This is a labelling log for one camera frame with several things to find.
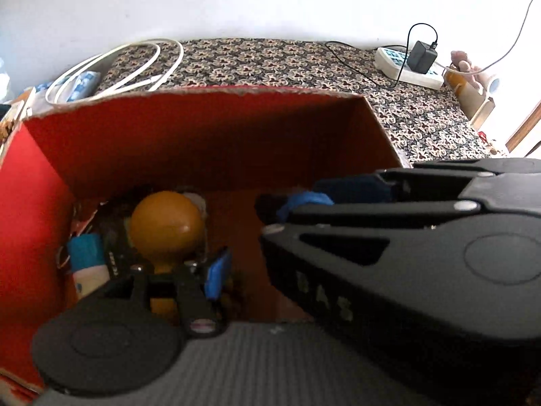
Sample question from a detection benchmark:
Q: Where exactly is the thin charger cable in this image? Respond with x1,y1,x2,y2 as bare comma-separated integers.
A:
325,23,440,90

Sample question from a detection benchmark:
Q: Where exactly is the black charger adapter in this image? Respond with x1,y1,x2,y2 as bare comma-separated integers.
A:
408,41,439,74

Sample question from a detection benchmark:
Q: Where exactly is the gold paper bag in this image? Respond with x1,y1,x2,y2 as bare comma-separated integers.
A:
444,65,495,130

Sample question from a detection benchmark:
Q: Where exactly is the brown wooden gourd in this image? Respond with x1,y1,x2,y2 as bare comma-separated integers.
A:
129,191,204,326

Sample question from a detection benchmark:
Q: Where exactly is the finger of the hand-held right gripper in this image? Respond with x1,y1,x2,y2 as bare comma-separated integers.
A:
313,158,541,204
255,191,483,271

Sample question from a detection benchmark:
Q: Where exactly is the white cylindrical tube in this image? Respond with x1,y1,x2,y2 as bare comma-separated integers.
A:
479,74,501,96

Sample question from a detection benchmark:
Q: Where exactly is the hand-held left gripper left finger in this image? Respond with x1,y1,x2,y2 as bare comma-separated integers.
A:
99,216,187,318

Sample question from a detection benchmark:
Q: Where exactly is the coiled white cable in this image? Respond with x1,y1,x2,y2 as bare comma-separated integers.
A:
44,39,184,106

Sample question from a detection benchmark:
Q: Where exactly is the blue patterned packet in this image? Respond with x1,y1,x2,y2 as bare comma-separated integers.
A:
63,72,102,102

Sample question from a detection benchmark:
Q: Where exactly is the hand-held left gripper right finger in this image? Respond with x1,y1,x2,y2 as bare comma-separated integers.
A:
175,246,233,340

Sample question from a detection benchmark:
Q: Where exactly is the white power strip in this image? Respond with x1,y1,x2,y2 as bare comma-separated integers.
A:
375,46,444,90

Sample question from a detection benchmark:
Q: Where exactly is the wooden door frame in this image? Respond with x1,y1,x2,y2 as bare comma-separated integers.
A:
505,110,541,157

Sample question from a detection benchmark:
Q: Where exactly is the white tube with blue cap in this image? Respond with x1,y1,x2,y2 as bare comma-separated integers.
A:
67,233,111,301

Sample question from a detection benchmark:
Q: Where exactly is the thin hanging cable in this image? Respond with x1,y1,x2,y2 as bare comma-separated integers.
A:
437,0,539,77

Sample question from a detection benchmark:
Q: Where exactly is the floral patterned blanket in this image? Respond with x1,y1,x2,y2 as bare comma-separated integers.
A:
95,38,508,167

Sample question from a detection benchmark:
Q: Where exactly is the pink plush toy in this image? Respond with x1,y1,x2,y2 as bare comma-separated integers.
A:
450,50,483,87

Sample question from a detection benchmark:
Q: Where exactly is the red cardboard box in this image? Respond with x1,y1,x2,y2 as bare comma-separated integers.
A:
0,85,413,404

